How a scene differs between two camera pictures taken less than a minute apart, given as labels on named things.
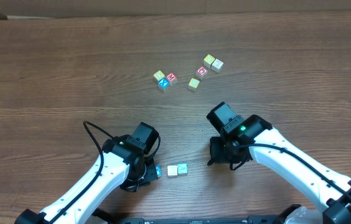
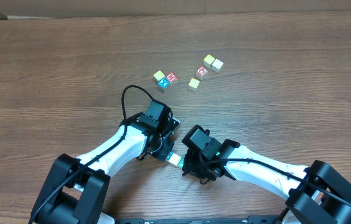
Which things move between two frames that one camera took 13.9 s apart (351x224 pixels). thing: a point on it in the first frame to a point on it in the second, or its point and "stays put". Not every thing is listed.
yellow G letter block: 159,75 stays put
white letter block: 216,65 stays put
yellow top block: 208,60 stays put
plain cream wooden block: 172,170 to 175,159
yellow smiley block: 193,84 stays put
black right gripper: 218,152 to 190,165
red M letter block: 171,77 stays put
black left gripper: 144,178 to 164,149
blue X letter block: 163,83 stays put
